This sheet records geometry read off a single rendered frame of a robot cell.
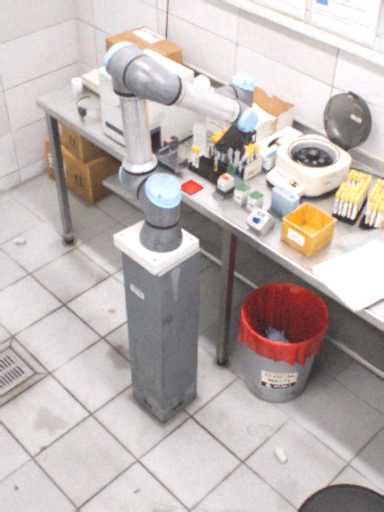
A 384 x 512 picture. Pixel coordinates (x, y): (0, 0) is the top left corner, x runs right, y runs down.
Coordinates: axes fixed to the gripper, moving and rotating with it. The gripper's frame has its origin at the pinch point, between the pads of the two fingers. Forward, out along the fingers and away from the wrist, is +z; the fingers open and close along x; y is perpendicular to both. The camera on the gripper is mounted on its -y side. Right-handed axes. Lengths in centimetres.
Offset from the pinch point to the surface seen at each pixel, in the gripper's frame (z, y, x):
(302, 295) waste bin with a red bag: 58, 16, -29
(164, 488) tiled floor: 99, -70, -40
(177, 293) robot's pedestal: 26, -43, -17
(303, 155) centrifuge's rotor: 1.3, 26.4, -11.6
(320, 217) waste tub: 4.3, 5.3, -38.3
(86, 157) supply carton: 68, 15, 126
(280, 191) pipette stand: 1.6, 3.0, -21.1
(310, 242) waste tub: 4.6, -7.3, -44.5
